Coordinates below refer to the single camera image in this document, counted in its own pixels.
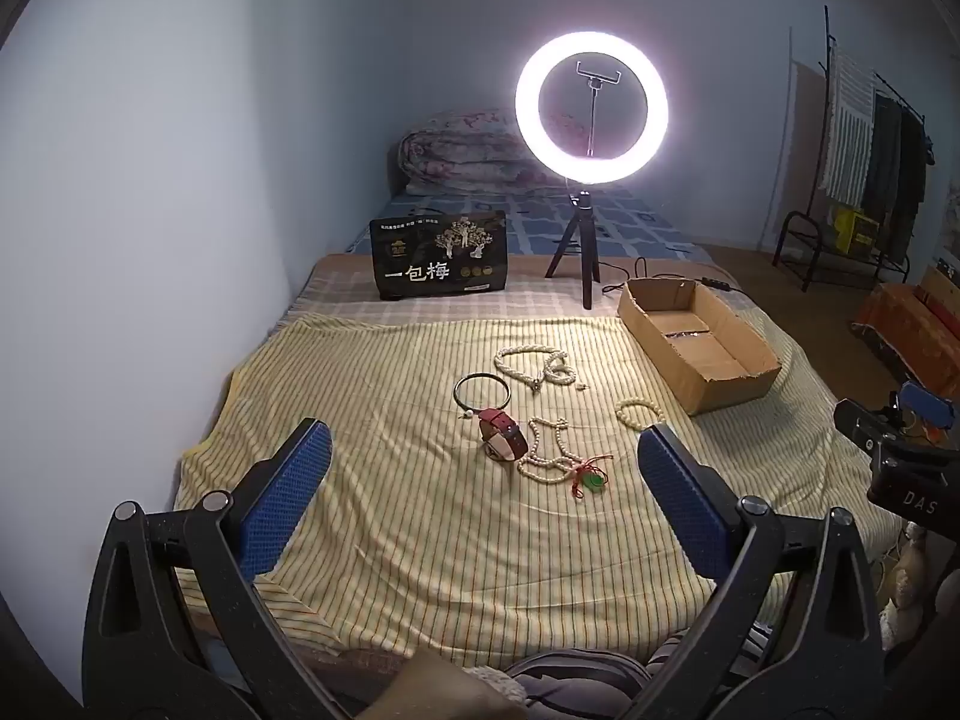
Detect person's striped grey clothing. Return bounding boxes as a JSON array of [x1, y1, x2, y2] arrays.
[[501, 626, 775, 720]]

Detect blue patterned bed sheet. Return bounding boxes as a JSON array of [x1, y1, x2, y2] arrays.
[[344, 190, 715, 257]]

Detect cream bead bracelet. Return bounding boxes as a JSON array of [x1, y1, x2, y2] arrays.
[[614, 398, 668, 433]]

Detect long white pearl necklace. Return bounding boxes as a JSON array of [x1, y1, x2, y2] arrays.
[[493, 343, 590, 395]]

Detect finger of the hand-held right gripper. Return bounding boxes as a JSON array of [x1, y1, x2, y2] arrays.
[[834, 399, 899, 460], [889, 381, 937, 430]]

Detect folded floral quilt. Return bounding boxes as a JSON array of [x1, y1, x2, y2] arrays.
[[397, 108, 595, 194]]

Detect black metal clothes rack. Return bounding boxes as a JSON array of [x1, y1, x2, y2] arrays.
[[780, 5, 935, 293]]

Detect black power cable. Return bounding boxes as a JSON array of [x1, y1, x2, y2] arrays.
[[600, 256, 752, 298]]

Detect yellow striped sheet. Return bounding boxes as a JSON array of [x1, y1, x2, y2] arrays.
[[173, 310, 902, 673]]

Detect thin dark bangle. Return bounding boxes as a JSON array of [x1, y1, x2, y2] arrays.
[[453, 372, 514, 418]]

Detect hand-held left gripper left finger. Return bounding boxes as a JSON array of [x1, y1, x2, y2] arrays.
[[81, 418, 353, 720]]

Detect yellow box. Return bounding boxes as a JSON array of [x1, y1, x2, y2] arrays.
[[828, 207, 880, 253]]

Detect brown cardboard piece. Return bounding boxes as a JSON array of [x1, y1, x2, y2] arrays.
[[918, 265, 960, 310]]

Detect round ring light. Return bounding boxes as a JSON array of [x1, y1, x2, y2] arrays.
[[514, 31, 668, 185]]

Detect cardboard box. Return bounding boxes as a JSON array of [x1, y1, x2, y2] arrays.
[[616, 277, 783, 417]]

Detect pearl necklace with red cord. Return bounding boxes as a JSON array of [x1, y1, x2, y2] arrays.
[[517, 415, 610, 500]]

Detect red strap wristwatch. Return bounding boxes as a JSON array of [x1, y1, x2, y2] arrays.
[[478, 408, 528, 463]]

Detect black printed snack bag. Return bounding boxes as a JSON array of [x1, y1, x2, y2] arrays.
[[369, 211, 512, 303]]

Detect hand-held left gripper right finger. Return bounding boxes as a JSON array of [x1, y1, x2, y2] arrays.
[[637, 422, 887, 720]]

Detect white striped hanging towel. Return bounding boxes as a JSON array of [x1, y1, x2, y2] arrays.
[[820, 44, 879, 208]]

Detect dark hanging clothes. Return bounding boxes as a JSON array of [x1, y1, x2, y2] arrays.
[[862, 89, 935, 242]]

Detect pink checked sheet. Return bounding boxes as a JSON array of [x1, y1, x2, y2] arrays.
[[273, 250, 760, 332]]

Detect orange cloth covered box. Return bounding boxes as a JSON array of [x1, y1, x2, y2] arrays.
[[850, 280, 960, 380]]

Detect phone clamp holder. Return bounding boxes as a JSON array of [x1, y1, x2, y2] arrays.
[[575, 59, 624, 160]]

